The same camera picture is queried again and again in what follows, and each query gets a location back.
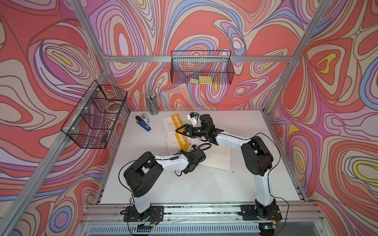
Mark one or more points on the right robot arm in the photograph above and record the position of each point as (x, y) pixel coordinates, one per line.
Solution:
(257, 157)

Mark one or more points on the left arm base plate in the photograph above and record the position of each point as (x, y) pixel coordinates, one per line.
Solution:
(152, 214)

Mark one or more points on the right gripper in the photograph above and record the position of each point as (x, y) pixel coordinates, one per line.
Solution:
(186, 128)

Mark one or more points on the small white eraser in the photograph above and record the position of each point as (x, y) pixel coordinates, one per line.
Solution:
(145, 118)

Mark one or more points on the wire basket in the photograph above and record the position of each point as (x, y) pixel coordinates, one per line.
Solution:
(186, 64)
(91, 123)

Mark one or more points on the blue stapler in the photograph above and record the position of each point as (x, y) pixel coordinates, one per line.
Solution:
(140, 121)

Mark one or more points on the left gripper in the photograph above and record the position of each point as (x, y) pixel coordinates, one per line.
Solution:
(183, 153)

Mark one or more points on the yellow sticky notes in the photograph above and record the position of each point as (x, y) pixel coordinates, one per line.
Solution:
(202, 80)

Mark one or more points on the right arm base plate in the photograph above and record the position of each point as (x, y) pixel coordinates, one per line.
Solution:
(254, 213)

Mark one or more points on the back wire basket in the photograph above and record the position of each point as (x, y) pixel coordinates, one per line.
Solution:
(186, 64)

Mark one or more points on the mesh pencil cup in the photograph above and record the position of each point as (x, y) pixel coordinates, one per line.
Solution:
(151, 99)

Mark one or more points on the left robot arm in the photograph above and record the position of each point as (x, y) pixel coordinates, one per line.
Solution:
(139, 176)

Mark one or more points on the yellow stripe notebook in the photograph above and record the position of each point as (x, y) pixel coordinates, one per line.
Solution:
(176, 142)
(172, 123)

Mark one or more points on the left wire basket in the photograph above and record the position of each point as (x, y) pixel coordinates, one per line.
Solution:
(91, 123)

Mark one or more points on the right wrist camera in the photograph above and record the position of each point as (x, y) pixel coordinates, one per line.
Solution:
(193, 117)

